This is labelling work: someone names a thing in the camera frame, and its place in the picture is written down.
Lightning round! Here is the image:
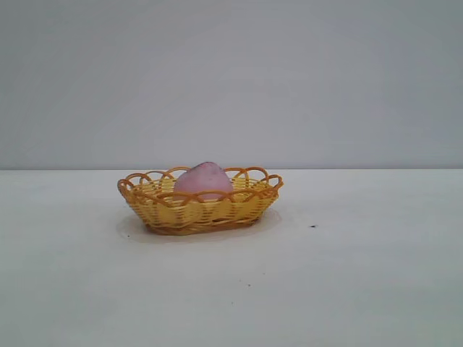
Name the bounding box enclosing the pink peach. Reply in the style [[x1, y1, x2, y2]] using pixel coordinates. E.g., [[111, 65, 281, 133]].
[[173, 161, 234, 202]]

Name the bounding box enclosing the yellow woven wicker basket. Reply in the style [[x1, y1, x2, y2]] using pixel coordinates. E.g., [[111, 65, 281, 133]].
[[116, 165, 284, 236]]

